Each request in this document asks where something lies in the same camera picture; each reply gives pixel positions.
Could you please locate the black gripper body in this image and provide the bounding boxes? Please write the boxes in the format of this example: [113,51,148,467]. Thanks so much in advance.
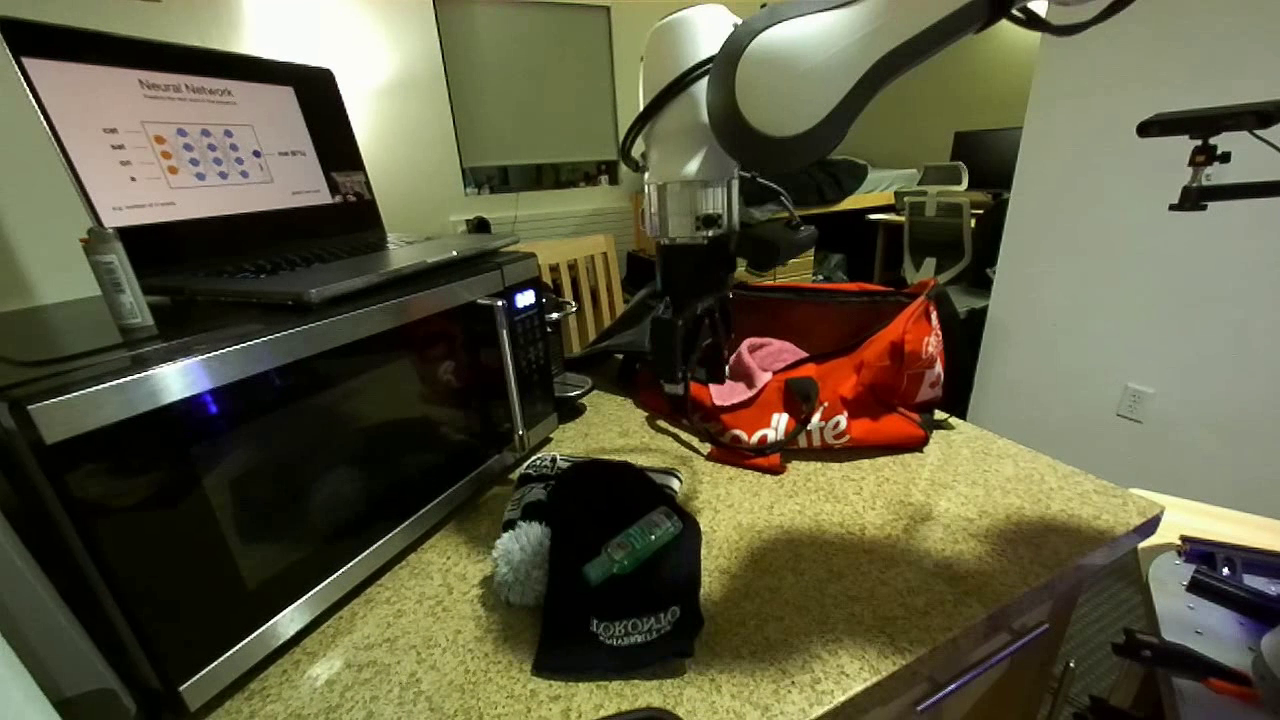
[648,235,746,322]

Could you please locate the red duffel bag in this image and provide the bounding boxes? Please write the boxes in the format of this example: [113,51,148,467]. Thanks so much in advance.
[631,277,953,476]

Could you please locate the grey backpack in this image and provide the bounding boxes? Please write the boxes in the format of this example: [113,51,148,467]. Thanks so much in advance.
[585,277,667,369]

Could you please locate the wooden slat-back chair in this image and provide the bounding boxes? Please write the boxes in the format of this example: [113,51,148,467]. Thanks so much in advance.
[514,231,627,359]

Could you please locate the black clothing pile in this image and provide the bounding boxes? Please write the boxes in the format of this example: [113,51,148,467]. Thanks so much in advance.
[735,155,874,210]

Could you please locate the green tube package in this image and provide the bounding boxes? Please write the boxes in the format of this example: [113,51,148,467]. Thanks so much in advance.
[579,502,688,590]

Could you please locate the black white striped knit hat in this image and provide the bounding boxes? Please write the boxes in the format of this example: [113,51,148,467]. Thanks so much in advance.
[495,453,692,535]

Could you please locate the grey office chair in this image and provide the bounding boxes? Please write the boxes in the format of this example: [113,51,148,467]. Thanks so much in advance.
[891,155,980,291]

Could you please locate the grey window blind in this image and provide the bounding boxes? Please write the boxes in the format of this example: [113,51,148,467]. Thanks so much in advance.
[431,0,626,196]

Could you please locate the grey fluffy pompom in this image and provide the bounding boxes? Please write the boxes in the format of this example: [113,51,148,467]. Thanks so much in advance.
[487,514,558,611]

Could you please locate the black computer monitor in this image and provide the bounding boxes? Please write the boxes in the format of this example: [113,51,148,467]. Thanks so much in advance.
[949,124,1029,196]

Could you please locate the black steel microwave oven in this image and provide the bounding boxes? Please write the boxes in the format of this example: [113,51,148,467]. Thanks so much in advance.
[0,249,564,714]

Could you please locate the black open laptop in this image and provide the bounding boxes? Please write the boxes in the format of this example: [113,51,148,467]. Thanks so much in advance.
[0,14,516,312]

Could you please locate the white tool tray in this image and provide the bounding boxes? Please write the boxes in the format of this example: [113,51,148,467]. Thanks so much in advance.
[1141,532,1280,720]

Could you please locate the black orange hand tools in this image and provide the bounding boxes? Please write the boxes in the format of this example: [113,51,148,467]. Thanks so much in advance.
[1111,622,1265,704]

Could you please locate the white wall outlet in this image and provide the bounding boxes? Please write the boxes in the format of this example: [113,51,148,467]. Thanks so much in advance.
[1111,380,1161,428]

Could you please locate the black camera on mount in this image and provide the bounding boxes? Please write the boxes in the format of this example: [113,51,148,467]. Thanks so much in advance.
[1131,94,1280,214]

